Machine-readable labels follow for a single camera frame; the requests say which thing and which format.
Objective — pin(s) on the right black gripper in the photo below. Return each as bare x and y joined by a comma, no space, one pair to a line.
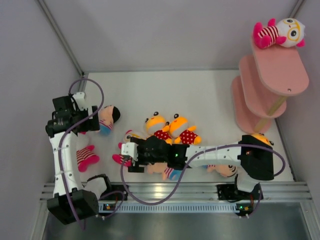
136,167

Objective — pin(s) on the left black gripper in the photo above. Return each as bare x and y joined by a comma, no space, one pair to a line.
91,124

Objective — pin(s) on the boy plush black hair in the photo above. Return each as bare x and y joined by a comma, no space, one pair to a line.
108,116

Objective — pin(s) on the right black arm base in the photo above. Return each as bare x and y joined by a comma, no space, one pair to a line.
230,193

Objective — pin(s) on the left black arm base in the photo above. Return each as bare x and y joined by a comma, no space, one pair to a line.
114,193

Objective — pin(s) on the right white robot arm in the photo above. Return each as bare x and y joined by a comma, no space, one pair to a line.
250,159

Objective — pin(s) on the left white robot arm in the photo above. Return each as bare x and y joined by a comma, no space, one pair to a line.
72,201

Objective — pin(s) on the pink three-tier shelf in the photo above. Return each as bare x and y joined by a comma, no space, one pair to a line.
267,78

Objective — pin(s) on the yellow bear plush left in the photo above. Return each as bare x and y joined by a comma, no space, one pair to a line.
158,126

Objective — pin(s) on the yellow bear plush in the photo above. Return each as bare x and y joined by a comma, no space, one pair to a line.
261,137
158,126
182,132

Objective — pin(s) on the yellow bear plush middle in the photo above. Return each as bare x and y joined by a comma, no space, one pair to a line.
182,132

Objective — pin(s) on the yellow bear plush right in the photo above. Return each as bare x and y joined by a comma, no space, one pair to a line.
261,137

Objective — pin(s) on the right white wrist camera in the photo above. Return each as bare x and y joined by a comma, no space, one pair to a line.
130,149

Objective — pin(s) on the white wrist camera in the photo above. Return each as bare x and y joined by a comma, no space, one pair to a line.
130,149
80,99

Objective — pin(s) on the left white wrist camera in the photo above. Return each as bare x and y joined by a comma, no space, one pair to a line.
80,99

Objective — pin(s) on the white slotted cable duct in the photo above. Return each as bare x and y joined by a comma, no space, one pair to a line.
136,207

